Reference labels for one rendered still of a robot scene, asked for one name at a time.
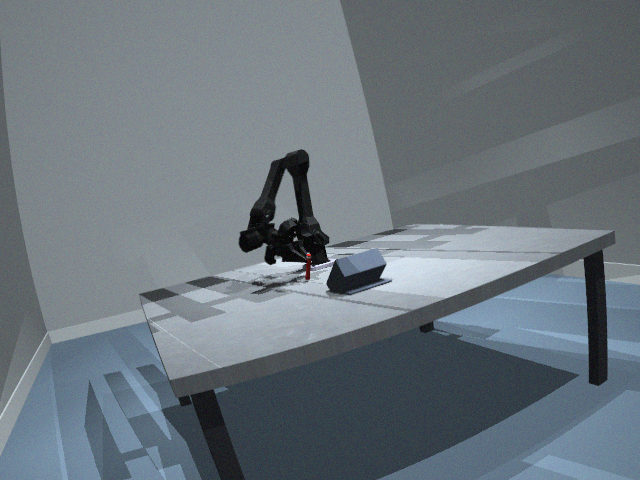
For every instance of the dark red peg with grey band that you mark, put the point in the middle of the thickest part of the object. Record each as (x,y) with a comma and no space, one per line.
(308,267)

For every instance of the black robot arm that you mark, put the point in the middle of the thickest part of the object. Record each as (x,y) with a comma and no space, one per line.
(297,164)

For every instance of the dark blue-grey square panel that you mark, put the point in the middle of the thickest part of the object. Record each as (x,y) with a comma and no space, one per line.
(356,273)

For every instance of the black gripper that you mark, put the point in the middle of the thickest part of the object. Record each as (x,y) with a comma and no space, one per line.
(290,251)

